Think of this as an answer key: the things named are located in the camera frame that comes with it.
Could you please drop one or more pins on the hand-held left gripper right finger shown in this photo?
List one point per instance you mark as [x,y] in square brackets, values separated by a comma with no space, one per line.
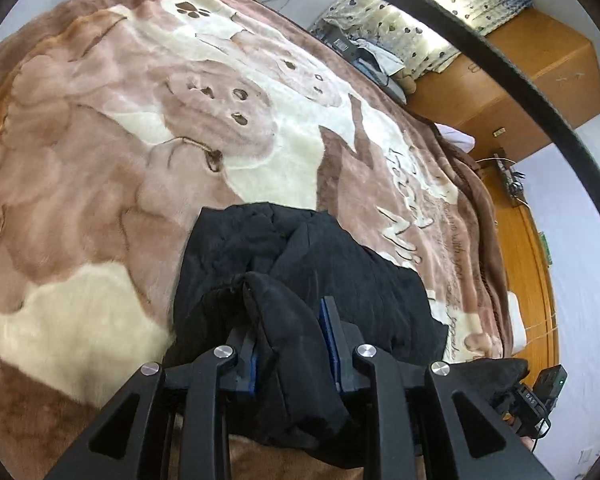
[328,345]

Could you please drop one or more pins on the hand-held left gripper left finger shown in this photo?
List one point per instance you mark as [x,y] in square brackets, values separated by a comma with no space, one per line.
[252,377]

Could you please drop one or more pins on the black puffer jacket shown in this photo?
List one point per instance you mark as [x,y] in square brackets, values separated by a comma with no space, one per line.
[290,260]

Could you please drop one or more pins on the white pillow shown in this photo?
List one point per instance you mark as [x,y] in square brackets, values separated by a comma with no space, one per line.
[517,325]

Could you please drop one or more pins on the small green packet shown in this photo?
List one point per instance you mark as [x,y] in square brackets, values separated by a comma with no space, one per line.
[546,247]

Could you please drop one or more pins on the wooden headboard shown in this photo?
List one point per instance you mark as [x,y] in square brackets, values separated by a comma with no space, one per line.
[520,240]

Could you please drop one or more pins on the pale pink cloth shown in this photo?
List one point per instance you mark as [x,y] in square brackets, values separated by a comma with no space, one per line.
[452,137]

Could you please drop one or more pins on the brown printed blanket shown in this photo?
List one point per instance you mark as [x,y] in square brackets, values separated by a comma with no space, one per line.
[105,160]

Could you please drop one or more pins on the wooden wardrobe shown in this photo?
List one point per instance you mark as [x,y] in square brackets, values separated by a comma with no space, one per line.
[480,105]

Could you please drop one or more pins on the white plastic bag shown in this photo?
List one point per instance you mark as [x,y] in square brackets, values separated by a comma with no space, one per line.
[380,62]

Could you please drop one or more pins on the black box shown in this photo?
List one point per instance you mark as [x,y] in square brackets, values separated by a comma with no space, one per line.
[342,42]

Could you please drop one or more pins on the heart print curtain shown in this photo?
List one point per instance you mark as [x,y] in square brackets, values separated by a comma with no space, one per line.
[395,30]

